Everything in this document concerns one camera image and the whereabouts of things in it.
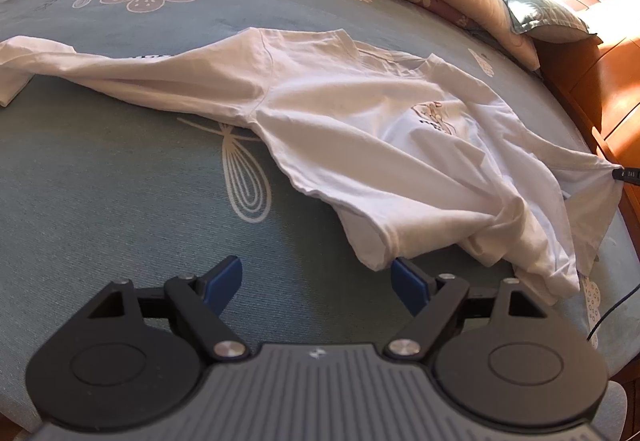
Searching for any black cable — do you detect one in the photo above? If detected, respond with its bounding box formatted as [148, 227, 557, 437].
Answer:
[584, 281, 640, 341]

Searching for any white long sleeve shirt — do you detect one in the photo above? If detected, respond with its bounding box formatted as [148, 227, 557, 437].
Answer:
[1, 28, 623, 303]

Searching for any wooden headboard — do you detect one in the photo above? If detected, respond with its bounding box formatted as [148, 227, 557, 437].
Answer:
[534, 0, 640, 232]

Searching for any blue grey pillow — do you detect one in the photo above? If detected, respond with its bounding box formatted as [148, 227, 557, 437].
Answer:
[502, 0, 596, 44]

